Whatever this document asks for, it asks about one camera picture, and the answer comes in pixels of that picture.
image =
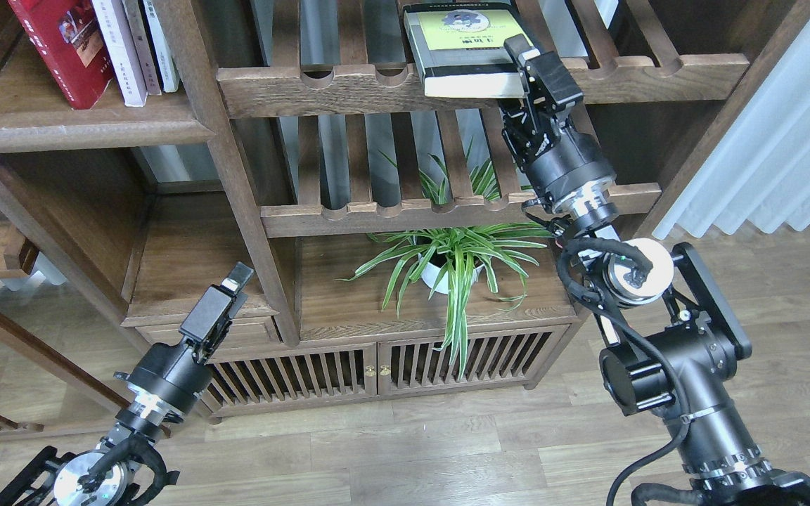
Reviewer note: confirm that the white plant pot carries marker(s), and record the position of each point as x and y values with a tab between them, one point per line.
438	273

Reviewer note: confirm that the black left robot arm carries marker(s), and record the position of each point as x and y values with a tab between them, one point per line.
125	468

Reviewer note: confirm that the white green upright book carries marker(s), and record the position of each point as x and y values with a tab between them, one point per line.
170	78

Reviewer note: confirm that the pale lavender white book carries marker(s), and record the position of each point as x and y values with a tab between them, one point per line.
117	37

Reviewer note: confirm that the dark wooden bookshelf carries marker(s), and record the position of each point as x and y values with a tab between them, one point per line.
300	127

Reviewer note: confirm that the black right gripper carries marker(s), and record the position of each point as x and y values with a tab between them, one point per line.
562	164

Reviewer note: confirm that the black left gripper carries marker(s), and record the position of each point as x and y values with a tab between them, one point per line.
170	378

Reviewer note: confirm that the red paperback book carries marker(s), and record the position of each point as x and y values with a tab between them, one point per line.
68	37

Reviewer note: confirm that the white sheer curtain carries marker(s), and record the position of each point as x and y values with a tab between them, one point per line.
759	172

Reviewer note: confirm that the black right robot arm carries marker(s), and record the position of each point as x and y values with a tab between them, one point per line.
671	338

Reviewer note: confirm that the yellow green black book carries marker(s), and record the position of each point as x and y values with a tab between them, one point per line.
458	48

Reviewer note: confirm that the green spider plant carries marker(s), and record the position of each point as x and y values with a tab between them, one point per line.
411	251

